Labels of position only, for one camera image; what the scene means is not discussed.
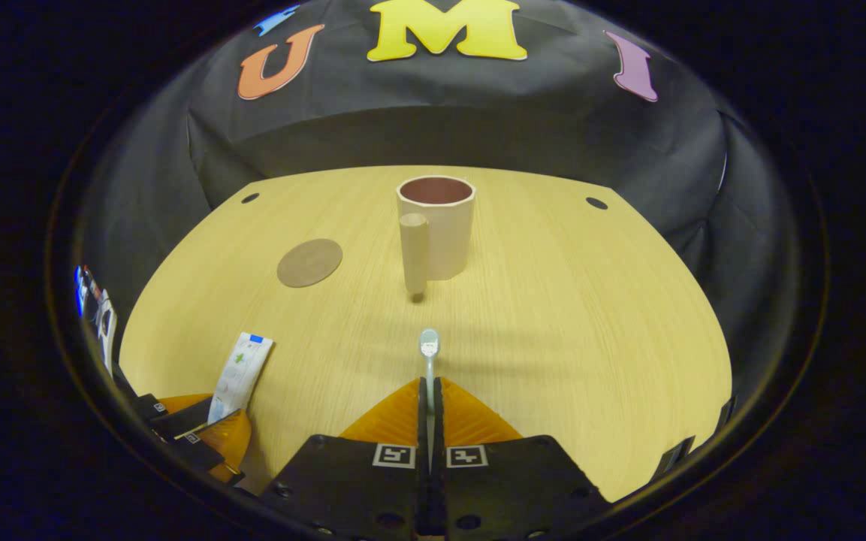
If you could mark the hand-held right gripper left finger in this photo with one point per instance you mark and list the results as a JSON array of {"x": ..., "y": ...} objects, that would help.
[{"x": 402, "y": 488}]

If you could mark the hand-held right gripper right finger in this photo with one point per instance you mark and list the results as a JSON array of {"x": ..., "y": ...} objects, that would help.
[{"x": 493, "y": 488}]

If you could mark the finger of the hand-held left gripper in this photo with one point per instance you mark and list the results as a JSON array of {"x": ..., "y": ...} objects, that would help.
[
  {"x": 181, "y": 421},
  {"x": 203, "y": 451}
]

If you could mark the white toothpaste tube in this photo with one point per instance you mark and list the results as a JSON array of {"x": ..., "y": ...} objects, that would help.
[{"x": 241, "y": 368}]

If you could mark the pale green toothbrush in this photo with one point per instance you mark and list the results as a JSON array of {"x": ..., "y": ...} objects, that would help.
[{"x": 429, "y": 344}]

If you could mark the round brown coaster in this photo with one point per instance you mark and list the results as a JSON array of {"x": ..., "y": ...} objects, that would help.
[{"x": 309, "y": 263}]

